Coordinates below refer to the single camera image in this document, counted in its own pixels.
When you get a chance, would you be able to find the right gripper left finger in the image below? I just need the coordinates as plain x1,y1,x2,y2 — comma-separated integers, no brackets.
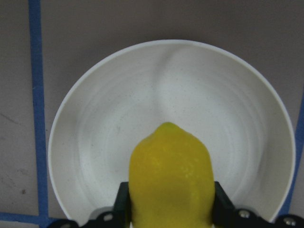
113,182,132,228

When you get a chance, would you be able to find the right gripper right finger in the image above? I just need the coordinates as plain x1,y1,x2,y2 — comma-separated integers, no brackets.
212,181,235,225

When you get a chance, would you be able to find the yellow lemon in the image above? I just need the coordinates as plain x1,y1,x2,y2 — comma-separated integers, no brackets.
129,122,215,228

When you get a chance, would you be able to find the cream round plate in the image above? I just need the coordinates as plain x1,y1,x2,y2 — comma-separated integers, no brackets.
48,40,295,225

